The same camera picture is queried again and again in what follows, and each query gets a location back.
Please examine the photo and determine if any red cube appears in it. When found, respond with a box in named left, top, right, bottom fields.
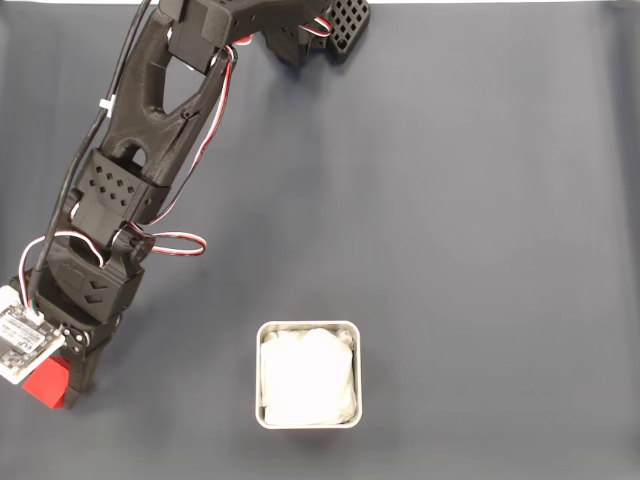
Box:
left=22, top=355, right=71, bottom=410

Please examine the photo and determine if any square open-top box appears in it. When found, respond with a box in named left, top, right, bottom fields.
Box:
left=255, top=320, right=363, bottom=430

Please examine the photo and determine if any white crumpled tissue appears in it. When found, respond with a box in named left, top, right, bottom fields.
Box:
left=259, top=327, right=359, bottom=426

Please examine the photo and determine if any white camera circuit board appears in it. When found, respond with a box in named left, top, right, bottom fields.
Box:
left=0, top=284, right=67, bottom=385

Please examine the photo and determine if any red white servo wire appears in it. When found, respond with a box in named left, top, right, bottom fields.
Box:
left=142, top=229, right=208, bottom=258
left=148, top=43, right=240, bottom=226
left=298, top=16, right=335, bottom=40
left=18, top=229, right=109, bottom=321

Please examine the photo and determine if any black camera cable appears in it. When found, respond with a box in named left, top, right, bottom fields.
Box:
left=27, top=0, right=154, bottom=307

